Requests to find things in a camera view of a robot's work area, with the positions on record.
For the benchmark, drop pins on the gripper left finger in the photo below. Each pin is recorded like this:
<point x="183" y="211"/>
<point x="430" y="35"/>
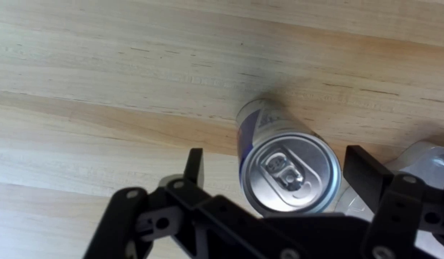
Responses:
<point x="193" y="208"/>

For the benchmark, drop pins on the silver and blue drink can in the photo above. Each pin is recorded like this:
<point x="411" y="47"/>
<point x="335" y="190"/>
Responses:
<point x="285" y="169"/>

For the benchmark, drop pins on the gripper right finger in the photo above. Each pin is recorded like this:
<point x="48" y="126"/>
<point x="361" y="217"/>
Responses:
<point x="394" y="201"/>

